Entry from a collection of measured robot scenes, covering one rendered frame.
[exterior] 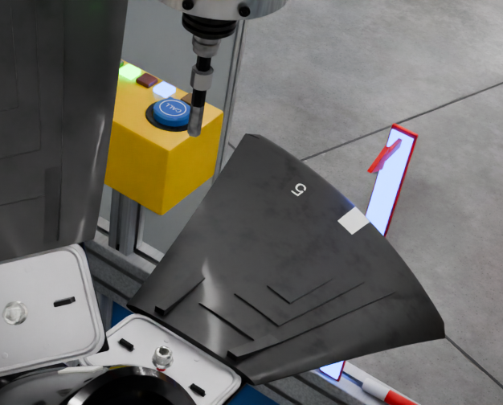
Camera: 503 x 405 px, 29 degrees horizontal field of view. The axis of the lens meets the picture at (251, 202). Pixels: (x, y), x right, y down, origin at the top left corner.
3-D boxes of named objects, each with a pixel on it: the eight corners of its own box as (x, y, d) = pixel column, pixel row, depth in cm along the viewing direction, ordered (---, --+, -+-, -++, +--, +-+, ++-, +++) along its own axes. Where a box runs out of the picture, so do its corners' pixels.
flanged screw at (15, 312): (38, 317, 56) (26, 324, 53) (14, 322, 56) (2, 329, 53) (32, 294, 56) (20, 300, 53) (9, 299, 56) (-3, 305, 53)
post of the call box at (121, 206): (107, 245, 116) (112, 164, 108) (123, 233, 118) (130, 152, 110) (126, 257, 115) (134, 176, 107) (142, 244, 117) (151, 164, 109)
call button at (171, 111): (145, 120, 101) (145, 106, 100) (167, 104, 104) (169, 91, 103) (175, 136, 100) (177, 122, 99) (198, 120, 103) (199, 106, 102)
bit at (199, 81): (178, 132, 49) (190, 43, 46) (193, 124, 50) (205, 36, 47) (194, 142, 49) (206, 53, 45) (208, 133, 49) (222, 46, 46)
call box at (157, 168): (47, 163, 109) (49, 83, 102) (105, 125, 116) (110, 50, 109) (160, 228, 104) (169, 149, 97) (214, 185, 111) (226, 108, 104)
